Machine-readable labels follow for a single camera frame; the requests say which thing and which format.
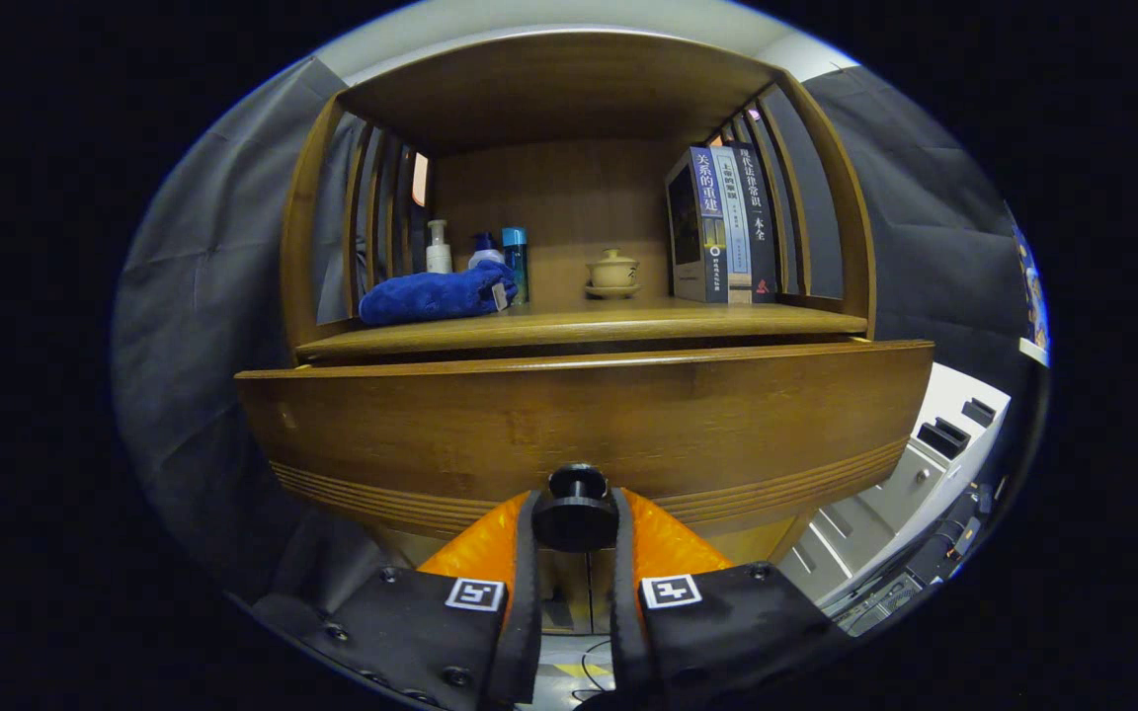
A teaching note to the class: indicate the blue dotted gift bag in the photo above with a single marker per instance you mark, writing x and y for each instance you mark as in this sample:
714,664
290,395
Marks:
1033,291

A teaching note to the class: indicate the teal bottle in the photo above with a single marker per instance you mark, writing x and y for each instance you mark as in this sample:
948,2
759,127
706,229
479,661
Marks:
516,252

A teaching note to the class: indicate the blue spine book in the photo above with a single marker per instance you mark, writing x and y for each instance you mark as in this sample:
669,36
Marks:
702,227

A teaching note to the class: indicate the black spine book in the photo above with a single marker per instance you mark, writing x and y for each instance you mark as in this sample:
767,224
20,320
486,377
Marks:
759,222

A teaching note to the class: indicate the pale grey spine book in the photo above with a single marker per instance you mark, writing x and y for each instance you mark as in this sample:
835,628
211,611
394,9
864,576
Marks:
735,227

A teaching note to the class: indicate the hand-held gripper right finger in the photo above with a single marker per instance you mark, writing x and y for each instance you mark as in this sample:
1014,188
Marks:
727,632

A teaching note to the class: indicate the blue folded towel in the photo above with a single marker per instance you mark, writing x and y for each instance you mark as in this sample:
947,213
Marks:
431,296

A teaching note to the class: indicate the white pump bottle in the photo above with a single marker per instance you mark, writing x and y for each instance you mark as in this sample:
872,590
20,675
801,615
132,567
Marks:
439,255

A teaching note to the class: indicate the white bottle with blue cap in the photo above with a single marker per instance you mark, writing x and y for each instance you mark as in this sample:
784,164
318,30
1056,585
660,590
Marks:
485,257

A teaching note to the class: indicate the wooden drawer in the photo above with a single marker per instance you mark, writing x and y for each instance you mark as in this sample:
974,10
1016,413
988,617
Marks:
579,425

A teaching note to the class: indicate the wooden countertop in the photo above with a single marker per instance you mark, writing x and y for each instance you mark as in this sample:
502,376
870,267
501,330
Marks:
628,321

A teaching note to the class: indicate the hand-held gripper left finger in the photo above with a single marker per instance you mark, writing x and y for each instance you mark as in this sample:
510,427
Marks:
431,632

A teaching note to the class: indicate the black drawer knob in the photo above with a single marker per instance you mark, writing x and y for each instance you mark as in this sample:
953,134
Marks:
574,518

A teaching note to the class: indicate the wooden cabinet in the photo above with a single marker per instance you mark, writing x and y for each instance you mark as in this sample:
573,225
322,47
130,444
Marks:
569,89

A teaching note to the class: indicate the white drawer cabinet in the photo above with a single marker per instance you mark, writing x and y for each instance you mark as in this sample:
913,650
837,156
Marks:
925,474

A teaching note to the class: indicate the beige lidded teacup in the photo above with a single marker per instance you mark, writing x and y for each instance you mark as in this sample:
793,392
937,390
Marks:
612,272

